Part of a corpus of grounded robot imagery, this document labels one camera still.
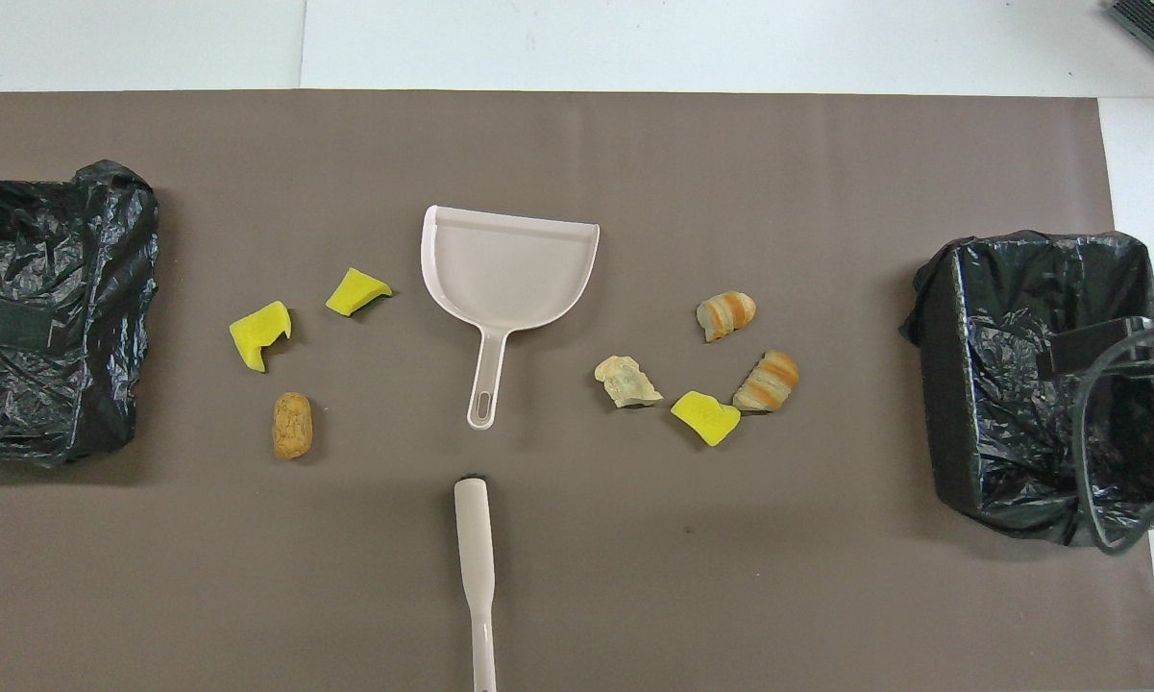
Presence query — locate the notched yellow sponge piece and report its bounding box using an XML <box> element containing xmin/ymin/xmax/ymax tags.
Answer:
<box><xmin>229</xmin><ymin>301</ymin><xmax>293</xmax><ymax>374</ymax></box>

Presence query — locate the brown fried croquette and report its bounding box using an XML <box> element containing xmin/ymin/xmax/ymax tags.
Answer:
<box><xmin>271</xmin><ymin>391</ymin><xmax>314</xmax><ymax>460</ymax></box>

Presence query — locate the striped croissant bread piece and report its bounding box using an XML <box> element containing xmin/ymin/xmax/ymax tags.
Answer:
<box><xmin>696</xmin><ymin>290</ymin><xmax>758</xmax><ymax>343</ymax></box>
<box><xmin>732</xmin><ymin>350</ymin><xmax>800</xmax><ymax>413</ymax></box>

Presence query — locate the wedge yellow sponge piece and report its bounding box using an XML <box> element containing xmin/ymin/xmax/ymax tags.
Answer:
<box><xmin>325</xmin><ymin>267</ymin><xmax>394</xmax><ymax>318</ymax></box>

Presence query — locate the rounded yellow sponge piece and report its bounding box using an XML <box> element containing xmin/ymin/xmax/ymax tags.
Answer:
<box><xmin>670</xmin><ymin>390</ymin><xmax>742</xmax><ymax>448</ymax></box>

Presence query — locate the pale food piece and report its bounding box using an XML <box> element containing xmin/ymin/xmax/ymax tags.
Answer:
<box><xmin>594</xmin><ymin>355</ymin><xmax>665</xmax><ymax>409</ymax></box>

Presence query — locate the beige plastic dustpan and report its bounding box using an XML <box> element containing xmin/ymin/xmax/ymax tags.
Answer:
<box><xmin>421</xmin><ymin>205</ymin><xmax>601</xmax><ymax>431</ymax></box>

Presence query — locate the beige brush with black bristles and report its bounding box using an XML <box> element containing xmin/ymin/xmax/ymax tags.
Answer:
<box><xmin>454</xmin><ymin>473</ymin><xmax>498</xmax><ymax>692</ymax></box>

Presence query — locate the black bag lined bin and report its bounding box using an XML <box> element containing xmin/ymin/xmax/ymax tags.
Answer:
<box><xmin>899</xmin><ymin>230</ymin><xmax>1154</xmax><ymax>549</ymax></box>
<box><xmin>0</xmin><ymin>160</ymin><xmax>161</xmax><ymax>469</ymax></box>

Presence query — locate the brown paper table mat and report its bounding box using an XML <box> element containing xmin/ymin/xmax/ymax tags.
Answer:
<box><xmin>0</xmin><ymin>89</ymin><xmax>1154</xmax><ymax>692</ymax></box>

